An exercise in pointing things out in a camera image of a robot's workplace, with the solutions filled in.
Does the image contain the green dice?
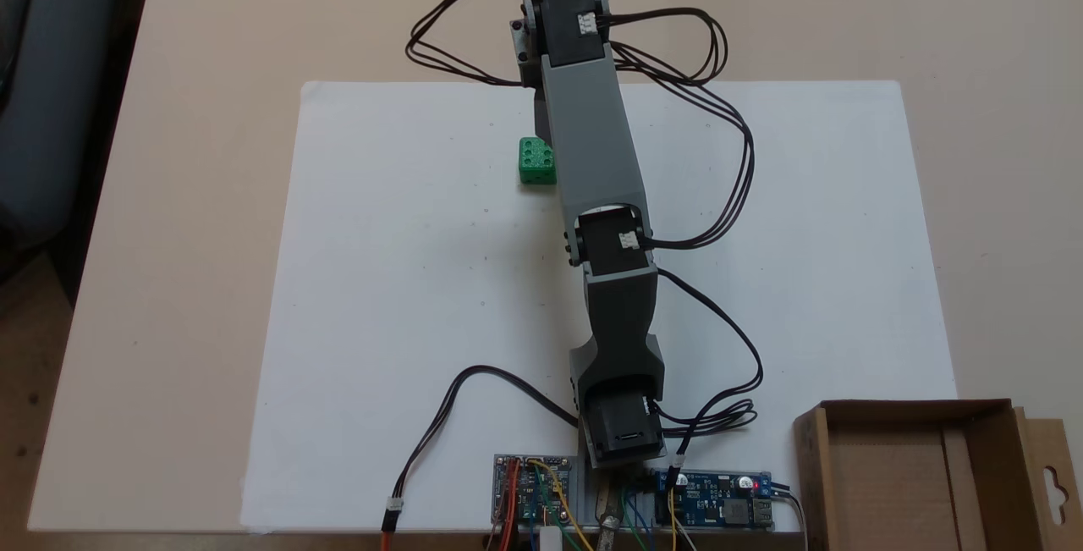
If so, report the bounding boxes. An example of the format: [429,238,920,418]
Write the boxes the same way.
[517,136,558,186]

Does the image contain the white paper sheet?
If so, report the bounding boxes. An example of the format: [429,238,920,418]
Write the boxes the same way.
[239,80,959,535]

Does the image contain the metal clamp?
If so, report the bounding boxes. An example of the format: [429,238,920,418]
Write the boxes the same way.
[595,479,625,551]

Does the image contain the blue circuit board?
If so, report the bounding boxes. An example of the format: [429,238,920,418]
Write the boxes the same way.
[653,470,775,532]

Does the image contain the brown cardboard box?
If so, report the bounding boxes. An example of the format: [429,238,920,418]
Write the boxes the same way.
[793,399,1083,551]

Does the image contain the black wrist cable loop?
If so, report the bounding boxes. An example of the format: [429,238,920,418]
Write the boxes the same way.
[405,0,542,88]

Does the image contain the black forearm cable loop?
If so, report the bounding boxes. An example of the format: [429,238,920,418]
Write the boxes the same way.
[602,8,756,250]

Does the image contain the black power cable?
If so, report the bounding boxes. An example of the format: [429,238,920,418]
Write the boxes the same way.
[385,365,586,518]

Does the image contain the black base cable loop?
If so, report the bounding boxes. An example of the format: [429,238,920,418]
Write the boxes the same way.
[651,267,765,484]

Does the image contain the circuit board with coloured wires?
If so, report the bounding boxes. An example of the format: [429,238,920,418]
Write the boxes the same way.
[492,453,578,528]

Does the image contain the yellow wire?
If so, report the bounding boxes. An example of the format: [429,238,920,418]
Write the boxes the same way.
[529,458,593,551]

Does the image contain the blue green wire bundle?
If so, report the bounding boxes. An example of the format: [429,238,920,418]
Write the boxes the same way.
[622,488,699,551]

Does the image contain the red orange wires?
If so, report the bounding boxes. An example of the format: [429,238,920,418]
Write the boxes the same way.
[379,460,519,551]

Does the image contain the grey cable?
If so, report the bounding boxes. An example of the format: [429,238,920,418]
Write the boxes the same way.
[774,488,811,551]

